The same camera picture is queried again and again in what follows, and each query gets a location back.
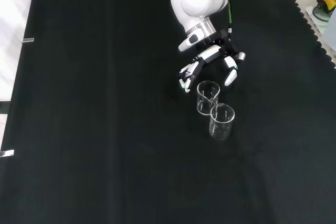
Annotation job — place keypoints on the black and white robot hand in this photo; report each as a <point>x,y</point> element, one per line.
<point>210,53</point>

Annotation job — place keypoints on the clear glass beaker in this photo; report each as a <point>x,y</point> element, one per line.
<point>221,132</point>
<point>203,106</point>

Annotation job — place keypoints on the black bench cloth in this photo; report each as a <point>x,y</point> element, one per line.
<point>105,103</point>

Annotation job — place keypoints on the clear cloth clip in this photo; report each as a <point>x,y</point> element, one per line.
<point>6,153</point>
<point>28,40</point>

